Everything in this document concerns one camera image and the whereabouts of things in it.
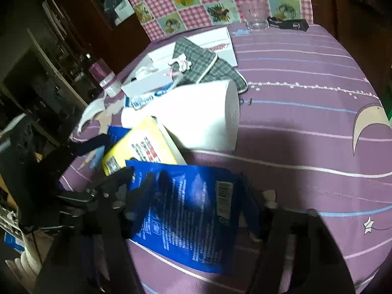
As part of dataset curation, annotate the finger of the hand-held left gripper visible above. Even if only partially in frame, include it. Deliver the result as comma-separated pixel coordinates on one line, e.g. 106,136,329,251
57,167,136,205
63,135,110,160

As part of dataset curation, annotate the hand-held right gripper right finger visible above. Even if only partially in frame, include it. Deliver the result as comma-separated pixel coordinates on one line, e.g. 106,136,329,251
242,173,356,294

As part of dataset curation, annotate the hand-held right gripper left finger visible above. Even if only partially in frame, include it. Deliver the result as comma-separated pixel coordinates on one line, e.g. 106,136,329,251
40,173,158,294

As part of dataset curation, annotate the yellow packet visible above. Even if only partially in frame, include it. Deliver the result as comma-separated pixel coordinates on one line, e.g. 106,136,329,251
102,116,188,176

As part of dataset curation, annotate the blue packet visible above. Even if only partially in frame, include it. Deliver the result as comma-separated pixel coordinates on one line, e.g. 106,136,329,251
108,126,131,152
124,159,261,275

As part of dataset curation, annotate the grey plaid cloth pouch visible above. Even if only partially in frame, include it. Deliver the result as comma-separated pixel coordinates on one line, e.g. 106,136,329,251
169,36,249,94

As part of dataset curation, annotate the white shallow box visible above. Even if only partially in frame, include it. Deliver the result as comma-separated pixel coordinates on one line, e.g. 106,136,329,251
147,26,239,68

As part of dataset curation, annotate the white paper scrap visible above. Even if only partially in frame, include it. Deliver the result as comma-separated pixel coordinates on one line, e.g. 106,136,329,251
76,98,106,134

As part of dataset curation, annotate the purple bottle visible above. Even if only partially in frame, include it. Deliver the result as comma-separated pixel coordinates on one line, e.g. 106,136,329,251
89,58,121,97

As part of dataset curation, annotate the dark glass shelf unit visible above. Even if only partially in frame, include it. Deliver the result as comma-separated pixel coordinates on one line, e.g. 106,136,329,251
0,27,92,147

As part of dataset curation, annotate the white blue toothpaste box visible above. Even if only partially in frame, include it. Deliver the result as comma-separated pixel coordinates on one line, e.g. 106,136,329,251
121,67,178,111

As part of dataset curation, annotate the white toilet paper roll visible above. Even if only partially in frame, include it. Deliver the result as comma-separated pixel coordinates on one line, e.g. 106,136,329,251
121,80,241,152

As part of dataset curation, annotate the dark wooden cabinet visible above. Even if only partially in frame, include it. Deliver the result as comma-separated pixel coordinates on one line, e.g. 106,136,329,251
31,0,150,74

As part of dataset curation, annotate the purple striped tablecloth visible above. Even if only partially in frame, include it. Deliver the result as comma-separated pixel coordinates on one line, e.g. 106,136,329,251
60,21,388,294

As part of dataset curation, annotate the small white pink toy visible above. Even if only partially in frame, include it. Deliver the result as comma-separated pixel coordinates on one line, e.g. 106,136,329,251
170,53,192,72

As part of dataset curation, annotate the pink checked printed cloth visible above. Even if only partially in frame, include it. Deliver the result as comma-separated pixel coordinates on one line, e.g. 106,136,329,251
116,0,314,42

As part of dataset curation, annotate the clear glass cup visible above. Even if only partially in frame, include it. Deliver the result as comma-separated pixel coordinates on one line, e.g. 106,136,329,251
243,1,270,32

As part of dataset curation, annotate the black plastic clamp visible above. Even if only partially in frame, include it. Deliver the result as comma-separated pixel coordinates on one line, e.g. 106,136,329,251
266,16,309,32

